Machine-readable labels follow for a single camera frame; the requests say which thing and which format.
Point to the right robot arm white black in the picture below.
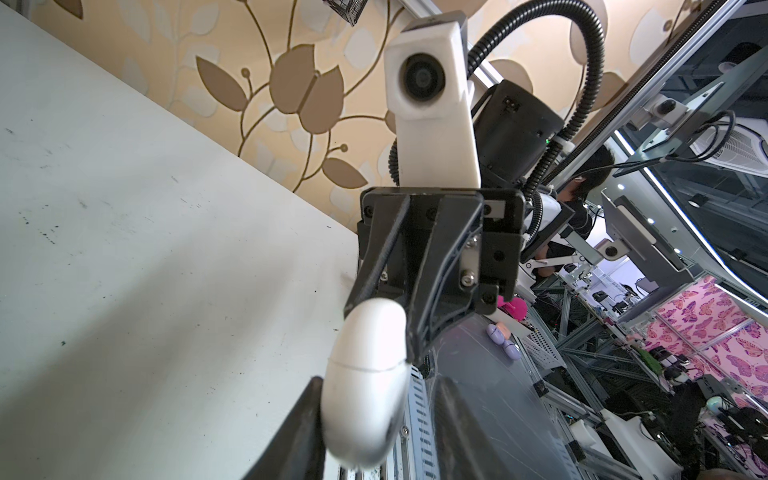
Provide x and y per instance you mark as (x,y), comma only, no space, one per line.
(518,137)

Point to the white round charging case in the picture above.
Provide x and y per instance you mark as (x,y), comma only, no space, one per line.
(365,385)

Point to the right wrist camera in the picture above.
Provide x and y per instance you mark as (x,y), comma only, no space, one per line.
(429,94)

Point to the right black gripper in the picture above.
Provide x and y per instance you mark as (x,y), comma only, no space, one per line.
(441,253)

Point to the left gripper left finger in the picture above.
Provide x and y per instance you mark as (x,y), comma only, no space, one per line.
(297,450)

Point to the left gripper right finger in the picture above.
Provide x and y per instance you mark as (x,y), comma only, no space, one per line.
(463,449)

